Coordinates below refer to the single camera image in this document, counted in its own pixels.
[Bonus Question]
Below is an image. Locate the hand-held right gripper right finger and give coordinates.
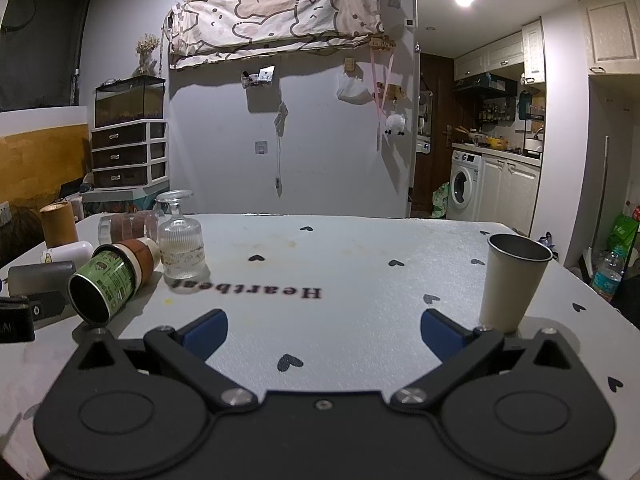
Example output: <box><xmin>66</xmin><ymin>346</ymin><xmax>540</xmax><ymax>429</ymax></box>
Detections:
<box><xmin>390</xmin><ymin>309</ymin><xmax>576</xmax><ymax>413</ymax></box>

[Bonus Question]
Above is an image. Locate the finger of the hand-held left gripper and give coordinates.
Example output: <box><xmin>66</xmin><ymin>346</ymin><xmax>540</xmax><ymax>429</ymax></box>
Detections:
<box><xmin>29</xmin><ymin>291</ymin><xmax>68</xmax><ymax>322</ymax></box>

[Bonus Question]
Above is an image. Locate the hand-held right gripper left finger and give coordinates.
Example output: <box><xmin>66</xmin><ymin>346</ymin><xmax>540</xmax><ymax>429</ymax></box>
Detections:
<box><xmin>75</xmin><ymin>309</ymin><xmax>259</xmax><ymax>413</ymax></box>

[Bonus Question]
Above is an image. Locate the green label paper cup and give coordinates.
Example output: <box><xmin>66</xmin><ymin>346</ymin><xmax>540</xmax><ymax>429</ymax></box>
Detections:
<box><xmin>67</xmin><ymin>244</ymin><xmax>139</xmax><ymax>324</ymax></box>

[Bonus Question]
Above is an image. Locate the wooden cylinder cup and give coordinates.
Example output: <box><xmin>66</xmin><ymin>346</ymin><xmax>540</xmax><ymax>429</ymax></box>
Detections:
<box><xmin>39</xmin><ymin>201</ymin><xmax>79</xmax><ymax>249</ymax></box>

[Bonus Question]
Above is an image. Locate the brown and white paper cup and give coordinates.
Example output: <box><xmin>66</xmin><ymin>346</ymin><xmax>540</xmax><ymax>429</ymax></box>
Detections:
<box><xmin>114</xmin><ymin>238</ymin><xmax>163</xmax><ymax>289</ymax></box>

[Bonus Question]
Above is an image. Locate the brown ribbed glass cup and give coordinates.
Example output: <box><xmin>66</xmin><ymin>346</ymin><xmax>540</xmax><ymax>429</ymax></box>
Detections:
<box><xmin>97</xmin><ymin>210</ymin><xmax>160</xmax><ymax>242</ymax></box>

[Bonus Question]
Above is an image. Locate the grey lying cylinder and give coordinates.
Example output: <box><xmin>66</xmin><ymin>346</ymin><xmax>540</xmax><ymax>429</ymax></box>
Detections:
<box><xmin>7</xmin><ymin>259</ymin><xmax>77</xmax><ymax>297</ymax></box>

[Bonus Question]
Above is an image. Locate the white rounded container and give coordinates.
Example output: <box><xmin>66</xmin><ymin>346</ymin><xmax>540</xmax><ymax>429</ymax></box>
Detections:
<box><xmin>41</xmin><ymin>240</ymin><xmax>95</xmax><ymax>267</ymax></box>

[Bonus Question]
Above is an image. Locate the upside-down ribbed wine glass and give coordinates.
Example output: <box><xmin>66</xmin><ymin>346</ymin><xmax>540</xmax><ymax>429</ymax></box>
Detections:
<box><xmin>155</xmin><ymin>189</ymin><xmax>207</xmax><ymax>281</ymax></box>

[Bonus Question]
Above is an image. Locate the white heart print tablecloth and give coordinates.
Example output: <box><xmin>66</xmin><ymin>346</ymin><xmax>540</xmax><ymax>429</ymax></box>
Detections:
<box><xmin>0</xmin><ymin>212</ymin><xmax>640</xmax><ymax>461</ymax></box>

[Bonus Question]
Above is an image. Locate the green patterned floor bag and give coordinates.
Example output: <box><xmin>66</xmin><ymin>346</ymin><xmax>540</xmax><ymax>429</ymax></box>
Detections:
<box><xmin>431</xmin><ymin>181</ymin><xmax>452</xmax><ymax>219</ymax></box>

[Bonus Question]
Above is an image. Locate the white washing machine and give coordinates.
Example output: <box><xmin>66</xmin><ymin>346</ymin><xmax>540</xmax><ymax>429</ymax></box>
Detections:
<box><xmin>449</xmin><ymin>149</ymin><xmax>484</xmax><ymax>209</ymax></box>

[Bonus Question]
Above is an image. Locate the white lower kitchen cabinet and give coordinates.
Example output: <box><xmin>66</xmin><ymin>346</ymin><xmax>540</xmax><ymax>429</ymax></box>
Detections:
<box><xmin>479</xmin><ymin>154</ymin><xmax>542</xmax><ymax>235</ymax></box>

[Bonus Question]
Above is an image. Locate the white kitchen cabinet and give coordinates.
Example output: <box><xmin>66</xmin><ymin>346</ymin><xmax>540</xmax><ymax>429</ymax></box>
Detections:
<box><xmin>479</xmin><ymin>154</ymin><xmax>542</xmax><ymax>235</ymax></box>
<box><xmin>453</xmin><ymin>19</ymin><xmax>546</xmax><ymax>84</ymax></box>

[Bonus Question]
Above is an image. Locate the white plastic drawer unit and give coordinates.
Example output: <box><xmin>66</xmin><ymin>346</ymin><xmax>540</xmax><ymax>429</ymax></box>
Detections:
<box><xmin>91</xmin><ymin>119</ymin><xmax>168</xmax><ymax>189</ymax></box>

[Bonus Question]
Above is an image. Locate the clear plastic water bottle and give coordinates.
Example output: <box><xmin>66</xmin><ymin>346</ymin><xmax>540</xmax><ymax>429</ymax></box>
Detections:
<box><xmin>590</xmin><ymin>247</ymin><xmax>624</xmax><ymax>304</ymax></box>

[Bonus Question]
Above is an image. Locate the brown wooden door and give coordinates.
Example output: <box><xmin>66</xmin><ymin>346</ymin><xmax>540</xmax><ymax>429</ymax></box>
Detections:
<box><xmin>418</xmin><ymin>52</ymin><xmax>457</xmax><ymax>212</ymax></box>

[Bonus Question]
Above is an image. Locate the green shopping bag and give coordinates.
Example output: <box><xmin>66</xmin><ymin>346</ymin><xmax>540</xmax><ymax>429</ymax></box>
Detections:
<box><xmin>606</xmin><ymin>211</ymin><xmax>640</xmax><ymax>256</ymax></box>

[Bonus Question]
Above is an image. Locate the glass fish tank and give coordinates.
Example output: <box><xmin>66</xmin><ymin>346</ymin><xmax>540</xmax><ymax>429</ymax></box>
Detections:
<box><xmin>94</xmin><ymin>75</ymin><xmax>166</xmax><ymax>129</ymax></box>

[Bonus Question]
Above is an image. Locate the white plastic bag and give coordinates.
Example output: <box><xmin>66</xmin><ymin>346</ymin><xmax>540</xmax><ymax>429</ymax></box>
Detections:
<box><xmin>335</xmin><ymin>71</ymin><xmax>374</xmax><ymax>106</ymax></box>

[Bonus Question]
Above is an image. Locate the dried flower bunch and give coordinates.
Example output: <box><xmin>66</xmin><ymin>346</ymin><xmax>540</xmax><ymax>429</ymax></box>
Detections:
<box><xmin>135</xmin><ymin>33</ymin><xmax>161</xmax><ymax>77</ymax></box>

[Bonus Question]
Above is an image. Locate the white upper kitchen cabinet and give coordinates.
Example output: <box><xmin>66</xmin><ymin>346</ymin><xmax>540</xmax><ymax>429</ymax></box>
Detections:
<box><xmin>453</xmin><ymin>19</ymin><xmax>546</xmax><ymax>84</ymax></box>

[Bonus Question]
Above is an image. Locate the bear print cloth cover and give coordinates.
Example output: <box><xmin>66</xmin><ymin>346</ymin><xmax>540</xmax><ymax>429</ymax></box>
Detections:
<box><xmin>164</xmin><ymin>0</ymin><xmax>386</xmax><ymax>69</ymax></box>

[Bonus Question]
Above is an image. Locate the white hanging cable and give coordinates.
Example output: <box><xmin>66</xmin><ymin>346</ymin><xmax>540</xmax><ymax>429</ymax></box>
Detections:
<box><xmin>273</xmin><ymin>101</ymin><xmax>290</xmax><ymax>197</ymax></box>

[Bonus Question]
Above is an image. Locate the tall white wall cabinet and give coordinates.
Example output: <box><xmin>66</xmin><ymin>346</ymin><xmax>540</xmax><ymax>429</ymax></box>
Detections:
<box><xmin>577</xmin><ymin>0</ymin><xmax>640</xmax><ymax>77</ymax></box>

